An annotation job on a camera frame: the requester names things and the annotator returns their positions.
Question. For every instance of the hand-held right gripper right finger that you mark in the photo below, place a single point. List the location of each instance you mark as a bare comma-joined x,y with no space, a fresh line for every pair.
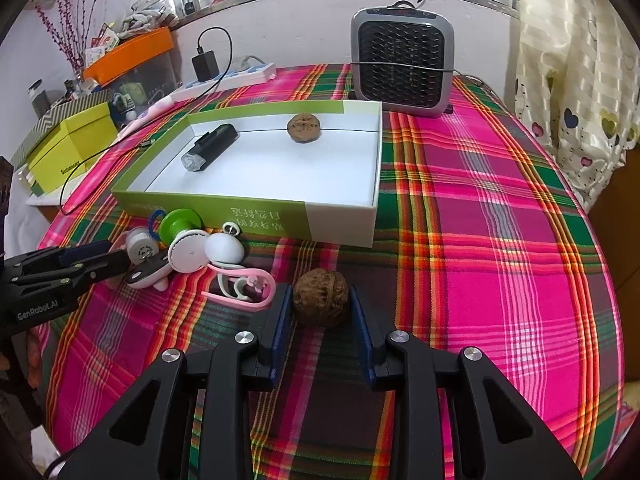
361,330

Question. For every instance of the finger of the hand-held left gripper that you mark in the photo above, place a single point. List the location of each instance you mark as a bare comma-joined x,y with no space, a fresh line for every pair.
87,251
100,267

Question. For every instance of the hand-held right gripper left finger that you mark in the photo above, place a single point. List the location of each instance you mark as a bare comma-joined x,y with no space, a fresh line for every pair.
281,320

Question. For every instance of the brown walnut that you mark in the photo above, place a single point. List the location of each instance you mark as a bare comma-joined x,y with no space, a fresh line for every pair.
320,297
303,129

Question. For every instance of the white round perforated device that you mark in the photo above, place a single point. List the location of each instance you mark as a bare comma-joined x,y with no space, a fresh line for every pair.
140,245

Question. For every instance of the white and black device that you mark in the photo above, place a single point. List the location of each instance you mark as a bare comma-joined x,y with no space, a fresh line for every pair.
150,270

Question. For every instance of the pink loop clip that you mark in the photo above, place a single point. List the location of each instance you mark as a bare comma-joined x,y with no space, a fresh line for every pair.
232,301

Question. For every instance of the white round handheld fan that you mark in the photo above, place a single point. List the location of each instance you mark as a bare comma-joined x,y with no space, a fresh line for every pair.
187,255

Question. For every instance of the white egg-shaped light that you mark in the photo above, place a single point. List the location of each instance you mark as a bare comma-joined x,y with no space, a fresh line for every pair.
224,251

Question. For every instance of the green and white cardboard box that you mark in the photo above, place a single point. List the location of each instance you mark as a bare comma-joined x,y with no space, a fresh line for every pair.
280,170

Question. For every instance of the white side table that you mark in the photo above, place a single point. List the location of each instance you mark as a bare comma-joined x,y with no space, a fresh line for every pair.
42,201

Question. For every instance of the dark brown wooden object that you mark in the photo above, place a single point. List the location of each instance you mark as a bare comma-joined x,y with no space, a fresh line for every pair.
5,185

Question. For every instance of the yellow-green box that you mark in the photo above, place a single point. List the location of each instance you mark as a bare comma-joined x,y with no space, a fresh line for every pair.
70,145

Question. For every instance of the chevron patterned box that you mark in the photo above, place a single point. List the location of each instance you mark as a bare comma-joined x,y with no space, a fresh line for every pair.
50,120

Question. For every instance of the pink and white tube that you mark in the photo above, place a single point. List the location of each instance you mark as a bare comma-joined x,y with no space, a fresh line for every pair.
150,108

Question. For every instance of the dark jar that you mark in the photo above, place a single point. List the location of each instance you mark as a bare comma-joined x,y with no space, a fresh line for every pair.
39,100

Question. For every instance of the black flashlight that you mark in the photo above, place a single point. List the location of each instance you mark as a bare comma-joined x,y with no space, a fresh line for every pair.
212,145

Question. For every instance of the clear bin with orange lid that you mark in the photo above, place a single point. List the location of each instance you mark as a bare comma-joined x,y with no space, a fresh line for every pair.
130,50

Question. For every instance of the colourful packets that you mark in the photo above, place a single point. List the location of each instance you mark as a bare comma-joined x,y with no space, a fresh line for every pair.
102,40

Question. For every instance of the dried flower branches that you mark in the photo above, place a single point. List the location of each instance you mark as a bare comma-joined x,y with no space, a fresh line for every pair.
64,35

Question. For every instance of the black charger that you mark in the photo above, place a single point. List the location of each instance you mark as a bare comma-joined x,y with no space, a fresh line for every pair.
205,65

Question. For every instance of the white power strip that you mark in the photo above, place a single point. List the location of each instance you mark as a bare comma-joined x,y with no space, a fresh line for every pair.
240,76

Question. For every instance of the white plastic bag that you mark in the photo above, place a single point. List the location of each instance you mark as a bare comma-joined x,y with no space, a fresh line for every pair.
150,7

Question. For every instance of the grey space heater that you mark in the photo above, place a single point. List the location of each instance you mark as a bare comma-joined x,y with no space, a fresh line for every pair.
400,60

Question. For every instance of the heart patterned curtain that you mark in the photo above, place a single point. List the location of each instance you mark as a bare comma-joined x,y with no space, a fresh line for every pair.
575,85

